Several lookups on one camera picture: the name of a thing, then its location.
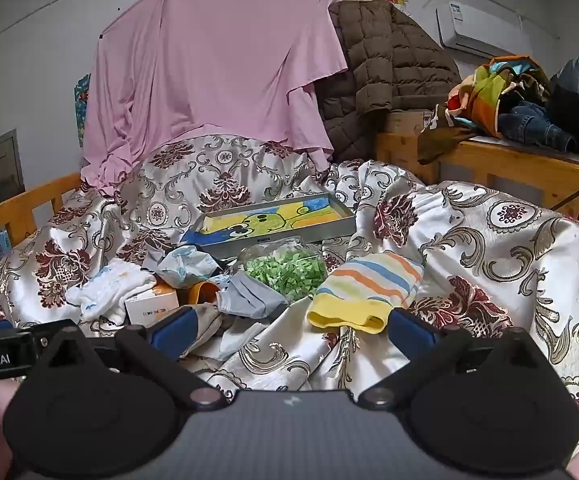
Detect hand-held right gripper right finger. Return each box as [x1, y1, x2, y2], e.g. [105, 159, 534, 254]
[358, 307, 565, 410]

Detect pink hanging sheet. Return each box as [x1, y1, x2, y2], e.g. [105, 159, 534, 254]
[80, 0, 353, 196]

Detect white and orange box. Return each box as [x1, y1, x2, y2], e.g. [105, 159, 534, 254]
[124, 282, 180, 326]

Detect floral satin blanket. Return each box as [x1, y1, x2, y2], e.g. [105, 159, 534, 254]
[0, 134, 579, 466]

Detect bag of green pieces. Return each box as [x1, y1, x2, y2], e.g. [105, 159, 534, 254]
[232, 240, 329, 303]

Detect colourful narrow wall poster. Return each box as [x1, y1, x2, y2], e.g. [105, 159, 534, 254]
[74, 74, 92, 148]

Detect pale wooden box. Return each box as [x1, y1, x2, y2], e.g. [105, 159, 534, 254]
[385, 110, 440, 136]

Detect light blue patterned cloth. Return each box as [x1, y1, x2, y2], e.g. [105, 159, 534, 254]
[157, 245, 223, 288]

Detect blue jeans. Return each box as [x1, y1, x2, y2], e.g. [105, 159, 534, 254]
[499, 100, 577, 153]

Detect white printed sock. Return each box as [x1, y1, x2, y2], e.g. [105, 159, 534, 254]
[64, 257, 158, 323]

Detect wooden bed rail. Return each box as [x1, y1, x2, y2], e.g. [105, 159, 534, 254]
[0, 172, 83, 291]

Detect grey tray with cartoon print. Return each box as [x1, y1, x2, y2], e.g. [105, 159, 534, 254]
[180, 192, 357, 261]

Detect wooden bunk bed frame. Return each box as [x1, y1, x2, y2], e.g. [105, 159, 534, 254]
[375, 130, 579, 211]

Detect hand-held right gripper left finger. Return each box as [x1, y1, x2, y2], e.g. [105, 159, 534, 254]
[22, 306, 228, 411]

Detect orange sock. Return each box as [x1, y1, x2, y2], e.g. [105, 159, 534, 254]
[184, 281, 220, 306]

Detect colourful clothes pile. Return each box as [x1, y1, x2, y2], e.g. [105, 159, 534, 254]
[447, 55, 553, 138]

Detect brown puffer jacket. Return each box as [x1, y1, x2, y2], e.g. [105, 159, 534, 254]
[314, 0, 463, 163]

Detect striped sock with yellow cuff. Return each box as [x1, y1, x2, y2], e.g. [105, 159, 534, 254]
[307, 252, 424, 335]

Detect grey beige cloth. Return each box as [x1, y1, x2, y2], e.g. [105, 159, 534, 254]
[180, 302, 240, 361]

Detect white air conditioner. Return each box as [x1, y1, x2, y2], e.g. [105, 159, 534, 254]
[435, 1, 560, 58]

